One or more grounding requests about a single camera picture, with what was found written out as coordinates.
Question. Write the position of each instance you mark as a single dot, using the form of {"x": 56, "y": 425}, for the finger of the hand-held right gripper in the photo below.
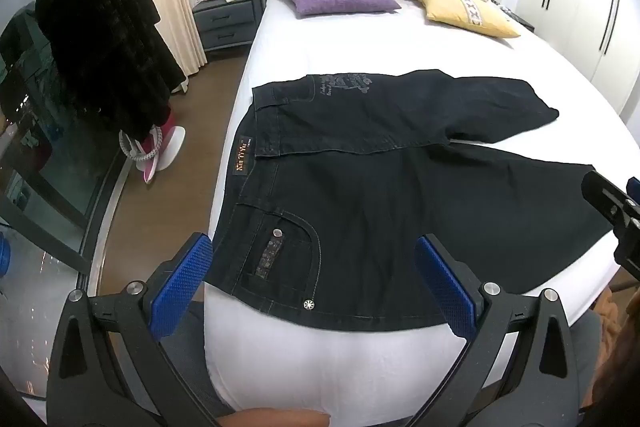
{"x": 634, "y": 186}
{"x": 600, "y": 192}

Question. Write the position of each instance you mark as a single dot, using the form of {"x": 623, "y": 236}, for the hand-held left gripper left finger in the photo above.
{"x": 181, "y": 283}

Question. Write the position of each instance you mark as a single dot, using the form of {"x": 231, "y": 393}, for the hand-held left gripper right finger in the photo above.
{"x": 444, "y": 288}

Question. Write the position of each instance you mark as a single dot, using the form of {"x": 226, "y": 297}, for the black denim pants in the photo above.
{"x": 375, "y": 182}

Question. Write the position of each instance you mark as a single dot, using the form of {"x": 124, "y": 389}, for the person's left forearm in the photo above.
{"x": 285, "y": 419}

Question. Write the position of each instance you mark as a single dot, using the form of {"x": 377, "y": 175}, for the person's leg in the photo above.
{"x": 587, "y": 357}
{"x": 195, "y": 357}

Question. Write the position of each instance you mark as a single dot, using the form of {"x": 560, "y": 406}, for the pink white floor stand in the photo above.
{"x": 162, "y": 152}

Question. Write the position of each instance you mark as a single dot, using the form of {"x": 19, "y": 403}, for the white wardrobe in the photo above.
{"x": 580, "y": 7}

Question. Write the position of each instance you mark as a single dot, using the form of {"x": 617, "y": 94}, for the dark nightstand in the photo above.
{"x": 520, "y": 22}

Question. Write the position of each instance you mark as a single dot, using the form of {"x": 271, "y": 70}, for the yellow cushion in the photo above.
{"x": 465, "y": 14}

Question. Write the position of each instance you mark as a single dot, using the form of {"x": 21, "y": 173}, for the black hanging coat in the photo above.
{"x": 105, "y": 37}

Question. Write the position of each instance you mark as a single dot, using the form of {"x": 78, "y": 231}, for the grey nightstand with drawers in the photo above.
{"x": 225, "y": 19}

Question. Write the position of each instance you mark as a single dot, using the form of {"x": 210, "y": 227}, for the bed with grey headboard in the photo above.
{"x": 350, "y": 32}

